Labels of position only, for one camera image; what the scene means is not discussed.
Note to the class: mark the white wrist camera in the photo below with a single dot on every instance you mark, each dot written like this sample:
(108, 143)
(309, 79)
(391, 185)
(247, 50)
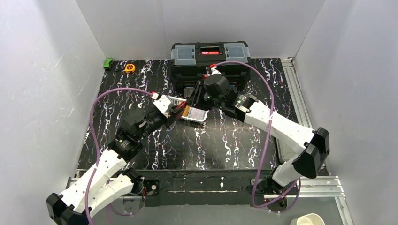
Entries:
(212, 70)
(163, 103)

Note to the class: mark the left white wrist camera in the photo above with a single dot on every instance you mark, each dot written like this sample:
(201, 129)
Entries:
(163, 103)

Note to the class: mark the orange tape measure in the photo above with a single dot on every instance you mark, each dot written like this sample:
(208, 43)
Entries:
(130, 68)

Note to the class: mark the white VIP card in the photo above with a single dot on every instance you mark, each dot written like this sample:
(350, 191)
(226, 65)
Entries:
(198, 115)

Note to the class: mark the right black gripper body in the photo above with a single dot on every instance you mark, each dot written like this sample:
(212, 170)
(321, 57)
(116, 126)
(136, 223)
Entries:
(196, 96)

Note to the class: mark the white plastic basket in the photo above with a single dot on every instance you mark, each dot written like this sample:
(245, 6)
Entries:
(188, 119)

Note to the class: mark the black plastic toolbox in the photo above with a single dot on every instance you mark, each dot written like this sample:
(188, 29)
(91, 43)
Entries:
(189, 61)

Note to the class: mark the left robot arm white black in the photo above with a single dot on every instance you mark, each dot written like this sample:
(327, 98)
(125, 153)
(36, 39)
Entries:
(105, 181)

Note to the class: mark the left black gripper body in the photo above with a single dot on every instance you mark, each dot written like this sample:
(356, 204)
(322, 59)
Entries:
(173, 113)

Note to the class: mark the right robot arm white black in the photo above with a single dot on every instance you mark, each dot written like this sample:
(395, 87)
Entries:
(310, 146)

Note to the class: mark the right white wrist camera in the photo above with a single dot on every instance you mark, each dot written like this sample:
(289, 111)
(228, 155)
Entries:
(212, 70)

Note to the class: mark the green small object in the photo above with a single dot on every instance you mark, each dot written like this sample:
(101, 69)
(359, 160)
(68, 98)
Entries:
(108, 63)

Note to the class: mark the aluminium rail frame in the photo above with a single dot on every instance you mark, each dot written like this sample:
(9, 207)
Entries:
(264, 191)

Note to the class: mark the white cup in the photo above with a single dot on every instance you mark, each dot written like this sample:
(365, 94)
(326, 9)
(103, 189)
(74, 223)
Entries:
(308, 219)

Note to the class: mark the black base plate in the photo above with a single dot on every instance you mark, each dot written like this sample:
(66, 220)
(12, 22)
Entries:
(197, 187)

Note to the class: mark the red leather card holder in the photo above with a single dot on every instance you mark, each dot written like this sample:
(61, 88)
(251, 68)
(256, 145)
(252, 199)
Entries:
(180, 110)

